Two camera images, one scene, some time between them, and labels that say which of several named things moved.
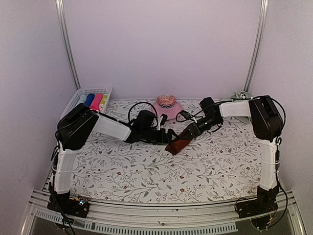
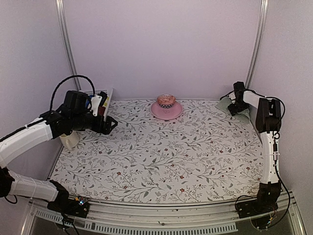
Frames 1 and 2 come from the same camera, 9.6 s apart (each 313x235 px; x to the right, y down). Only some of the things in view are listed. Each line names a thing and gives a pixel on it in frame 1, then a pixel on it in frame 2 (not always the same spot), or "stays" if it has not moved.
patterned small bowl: (166, 101) stays
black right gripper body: (209, 125) to (240, 105)
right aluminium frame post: (258, 45) stays
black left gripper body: (155, 138) to (79, 122)
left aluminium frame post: (60, 6) stays
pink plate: (171, 112) stays
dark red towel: (177, 146) to (101, 109)
